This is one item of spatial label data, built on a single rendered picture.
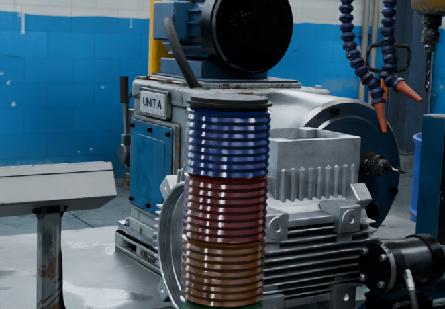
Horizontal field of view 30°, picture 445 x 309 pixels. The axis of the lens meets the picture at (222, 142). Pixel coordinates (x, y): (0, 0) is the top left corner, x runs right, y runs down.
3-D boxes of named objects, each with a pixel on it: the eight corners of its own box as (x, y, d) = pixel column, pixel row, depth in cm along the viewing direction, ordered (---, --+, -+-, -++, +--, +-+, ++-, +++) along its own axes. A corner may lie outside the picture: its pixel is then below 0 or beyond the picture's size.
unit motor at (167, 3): (206, 171, 187) (213, -19, 182) (293, 200, 160) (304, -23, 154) (100, 178, 174) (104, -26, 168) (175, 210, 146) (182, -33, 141)
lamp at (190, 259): (234, 278, 64) (236, 221, 63) (279, 301, 59) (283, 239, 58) (165, 288, 61) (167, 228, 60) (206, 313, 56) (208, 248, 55)
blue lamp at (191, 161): (239, 163, 63) (242, 103, 62) (285, 176, 58) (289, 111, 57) (168, 167, 60) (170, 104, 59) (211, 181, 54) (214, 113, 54)
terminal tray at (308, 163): (304, 181, 107) (308, 126, 106) (359, 197, 98) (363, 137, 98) (226, 188, 101) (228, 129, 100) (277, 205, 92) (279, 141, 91)
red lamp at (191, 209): (236, 221, 63) (239, 163, 63) (283, 239, 58) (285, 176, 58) (167, 228, 60) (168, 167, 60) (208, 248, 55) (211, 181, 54)
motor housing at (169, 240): (281, 286, 113) (287, 149, 110) (375, 332, 97) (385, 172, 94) (148, 308, 103) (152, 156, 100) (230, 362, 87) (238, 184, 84)
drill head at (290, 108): (284, 207, 167) (290, 83, 164) (414, 251, 136) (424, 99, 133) (174, 218, 154) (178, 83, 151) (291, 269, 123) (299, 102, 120)
